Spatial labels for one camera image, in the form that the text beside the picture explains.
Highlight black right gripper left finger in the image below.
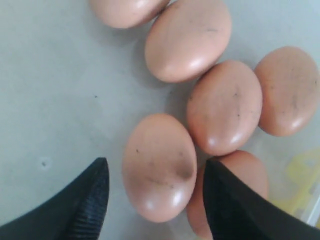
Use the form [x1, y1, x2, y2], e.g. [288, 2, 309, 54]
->
[0, 157, 110, 240]

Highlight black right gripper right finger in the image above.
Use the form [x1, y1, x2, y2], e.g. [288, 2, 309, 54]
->
[204, 159, 320, 240]

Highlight brown egg second row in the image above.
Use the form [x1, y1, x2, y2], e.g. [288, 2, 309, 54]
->
[122, 113, 197, 223]

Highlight brown egg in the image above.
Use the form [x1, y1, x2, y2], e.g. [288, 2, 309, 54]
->
[89, 0, 169, 29]
[185, 149, 270, 240]
[144, 0, 232, 83]
[254, 46, 320, 137]
[186, 60, 263, 156]

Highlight yellow plastic egg tray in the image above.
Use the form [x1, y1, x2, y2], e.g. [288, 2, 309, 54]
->
[269, 147, 320, 226]

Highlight clear plastic box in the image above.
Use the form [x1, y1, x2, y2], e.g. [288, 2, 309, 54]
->
[0, 0, 320, 240]

